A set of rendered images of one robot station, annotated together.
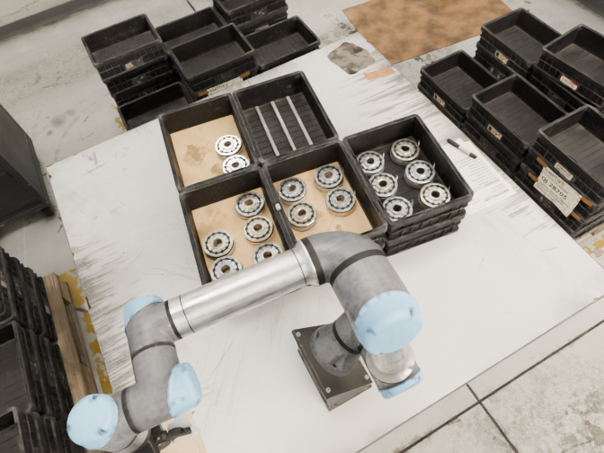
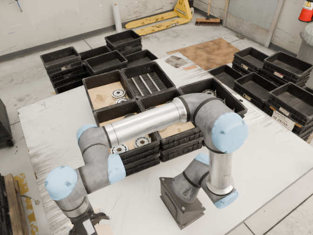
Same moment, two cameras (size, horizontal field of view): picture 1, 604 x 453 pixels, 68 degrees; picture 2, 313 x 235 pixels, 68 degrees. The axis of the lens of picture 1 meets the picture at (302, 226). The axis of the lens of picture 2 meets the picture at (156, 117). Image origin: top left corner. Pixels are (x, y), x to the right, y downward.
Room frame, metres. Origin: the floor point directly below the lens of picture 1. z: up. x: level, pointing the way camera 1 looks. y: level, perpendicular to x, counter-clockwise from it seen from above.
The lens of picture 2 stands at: (-0.19, 0.17, 1.93)
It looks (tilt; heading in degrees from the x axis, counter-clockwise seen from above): 45 degrees down; 351
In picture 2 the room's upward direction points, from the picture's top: 3 degrees counter-clockwise
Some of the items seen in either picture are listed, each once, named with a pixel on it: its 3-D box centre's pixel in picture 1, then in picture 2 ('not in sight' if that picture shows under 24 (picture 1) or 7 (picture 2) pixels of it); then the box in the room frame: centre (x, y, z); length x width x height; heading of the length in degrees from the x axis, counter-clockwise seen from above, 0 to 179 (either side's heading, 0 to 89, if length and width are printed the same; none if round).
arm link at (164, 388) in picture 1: (162, 386); (101, 168); (0.20, 0.27, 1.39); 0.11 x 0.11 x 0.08; 16
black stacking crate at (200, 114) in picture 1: (210, 149); (109, 95); (1.18, 0.30, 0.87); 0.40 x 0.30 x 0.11; 12
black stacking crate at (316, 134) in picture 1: (284, 125); (147, 84); (1.24, 0.00, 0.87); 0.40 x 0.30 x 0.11; 12
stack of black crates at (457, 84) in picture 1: (458, 93); (226, 83); (1.86, -1.01, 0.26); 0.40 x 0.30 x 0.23; 21
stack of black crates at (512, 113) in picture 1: (510, 131); (254, 98); (1.48, -1.15, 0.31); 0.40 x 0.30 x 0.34; 21
